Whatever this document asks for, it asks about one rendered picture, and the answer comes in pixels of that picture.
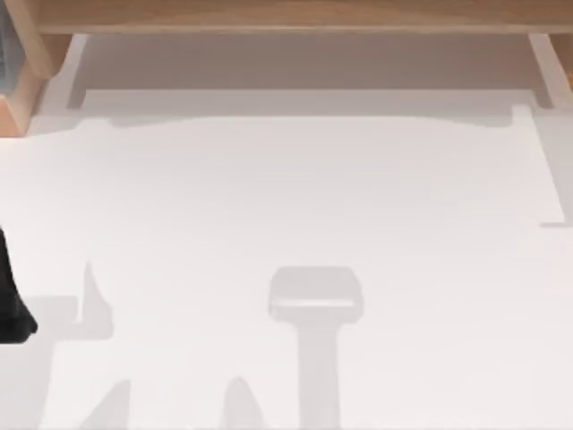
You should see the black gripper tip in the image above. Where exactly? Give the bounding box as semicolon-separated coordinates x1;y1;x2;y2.
0;228;38;346

